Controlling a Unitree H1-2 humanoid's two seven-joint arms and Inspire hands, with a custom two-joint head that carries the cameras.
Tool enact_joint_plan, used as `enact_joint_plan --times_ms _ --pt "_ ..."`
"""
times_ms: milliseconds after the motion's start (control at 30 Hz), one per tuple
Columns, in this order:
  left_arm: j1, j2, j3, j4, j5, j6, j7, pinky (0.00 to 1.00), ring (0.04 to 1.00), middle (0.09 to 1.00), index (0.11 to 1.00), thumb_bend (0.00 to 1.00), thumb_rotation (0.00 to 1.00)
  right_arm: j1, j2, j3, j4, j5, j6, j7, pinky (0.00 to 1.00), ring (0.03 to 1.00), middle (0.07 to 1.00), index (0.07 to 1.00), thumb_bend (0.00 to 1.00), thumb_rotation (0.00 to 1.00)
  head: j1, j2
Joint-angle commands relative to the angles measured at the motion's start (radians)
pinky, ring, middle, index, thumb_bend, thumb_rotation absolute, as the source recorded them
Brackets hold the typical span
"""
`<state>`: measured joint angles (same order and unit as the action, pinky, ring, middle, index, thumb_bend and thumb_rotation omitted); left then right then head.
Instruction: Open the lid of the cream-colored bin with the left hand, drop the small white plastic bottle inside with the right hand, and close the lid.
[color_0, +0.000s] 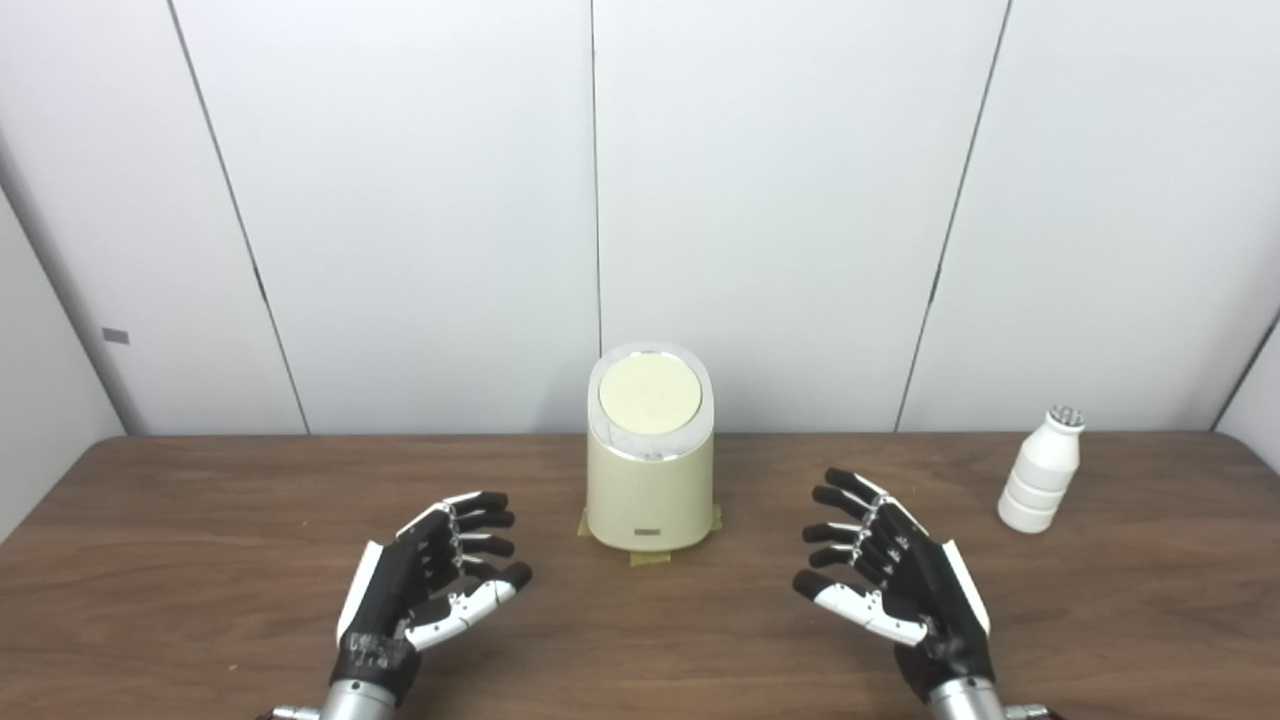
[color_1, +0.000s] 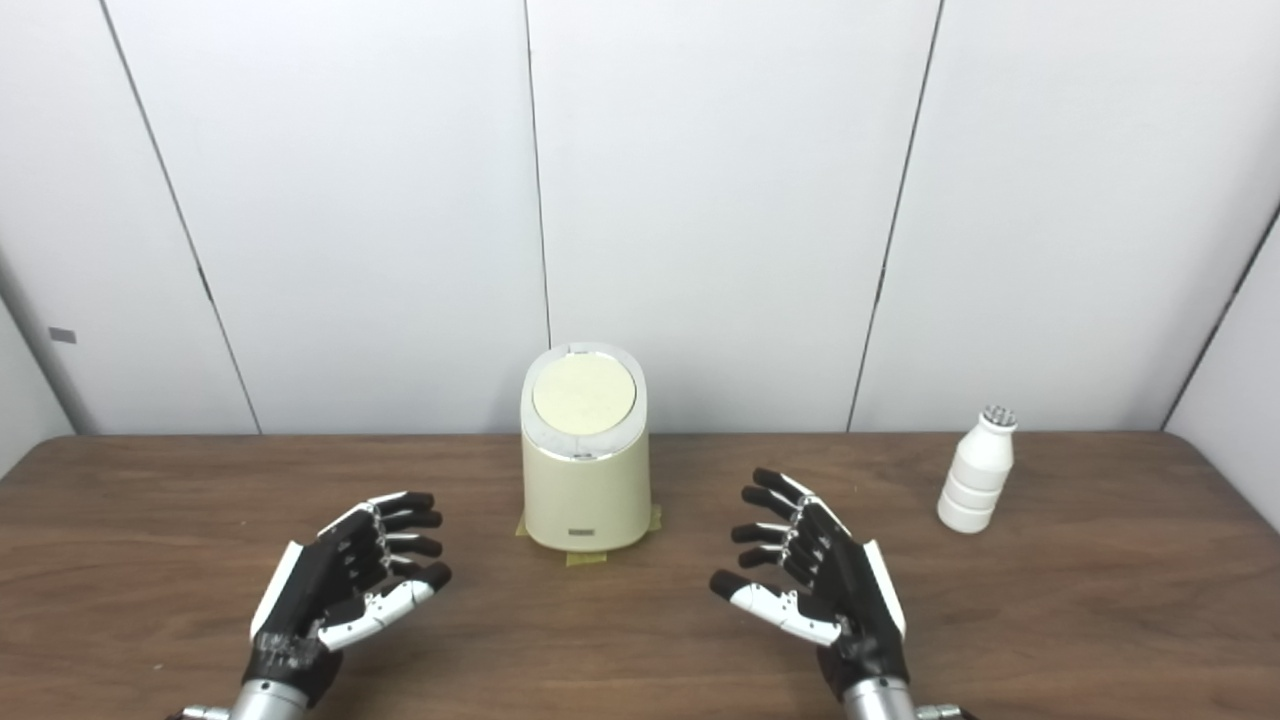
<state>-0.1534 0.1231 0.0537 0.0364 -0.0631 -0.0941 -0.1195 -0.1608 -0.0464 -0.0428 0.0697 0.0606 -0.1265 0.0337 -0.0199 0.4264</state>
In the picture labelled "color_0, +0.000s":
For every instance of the small white plastic bottle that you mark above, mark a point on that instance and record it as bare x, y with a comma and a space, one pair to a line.
1040, 480

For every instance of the cream-colored cylindrical bin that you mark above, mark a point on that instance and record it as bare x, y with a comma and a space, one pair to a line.
650, 495

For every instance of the black and white right hand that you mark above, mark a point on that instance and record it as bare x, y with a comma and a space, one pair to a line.
925, 590

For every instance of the small grey wall sticker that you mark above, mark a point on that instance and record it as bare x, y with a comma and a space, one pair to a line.
116, 336

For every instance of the black and white left hand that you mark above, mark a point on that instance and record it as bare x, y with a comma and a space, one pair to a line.
395, 590

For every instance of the round cream bin lid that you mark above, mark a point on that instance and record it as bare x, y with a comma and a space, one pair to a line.
650, 392

